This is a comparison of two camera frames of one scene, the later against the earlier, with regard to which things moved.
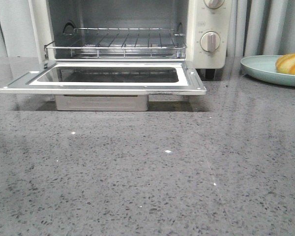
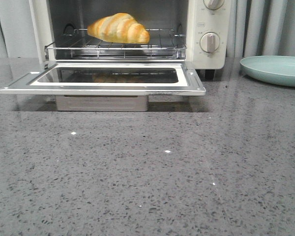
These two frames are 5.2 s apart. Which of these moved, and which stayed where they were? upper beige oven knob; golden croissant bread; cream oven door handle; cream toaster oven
Moved: golden croissant bread
Stayed: cream toaster oven; cream oven door handle; upper beige oven knob
